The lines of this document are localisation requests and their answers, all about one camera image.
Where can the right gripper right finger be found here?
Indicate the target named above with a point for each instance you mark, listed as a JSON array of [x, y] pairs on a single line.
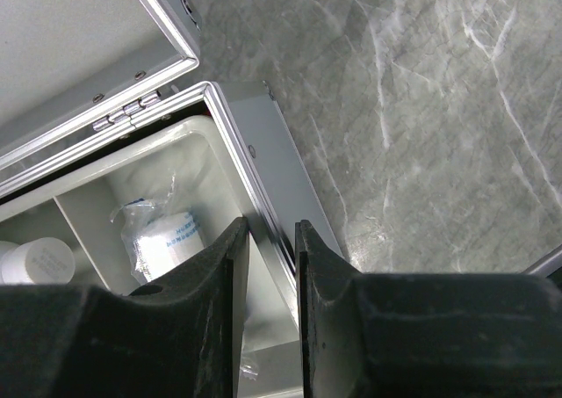
[[423, 335]]

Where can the grey metal case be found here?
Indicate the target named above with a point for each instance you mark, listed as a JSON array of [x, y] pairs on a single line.
[[144, 86]]

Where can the white blue tube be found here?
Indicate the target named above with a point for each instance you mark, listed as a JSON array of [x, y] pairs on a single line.
[[171, 216]]

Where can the grey plastic divided tray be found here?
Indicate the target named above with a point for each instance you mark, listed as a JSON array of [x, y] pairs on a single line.
[[77, 208]]

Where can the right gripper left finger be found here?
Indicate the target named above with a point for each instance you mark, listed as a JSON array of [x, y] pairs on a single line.
[[177, 336]]

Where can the aluminium frame rail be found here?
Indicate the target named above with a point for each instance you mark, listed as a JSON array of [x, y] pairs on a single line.
[[548, 264]]

